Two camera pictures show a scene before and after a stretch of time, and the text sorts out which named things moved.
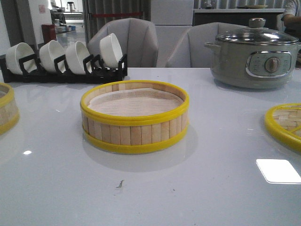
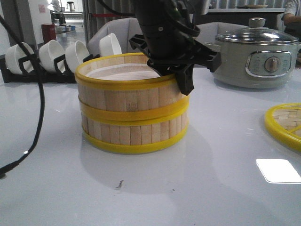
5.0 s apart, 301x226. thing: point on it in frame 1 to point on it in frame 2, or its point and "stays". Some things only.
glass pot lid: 257,34 stays
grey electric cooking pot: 252,65 stays
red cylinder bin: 49,32 stays
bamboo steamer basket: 9,115 to 131,100
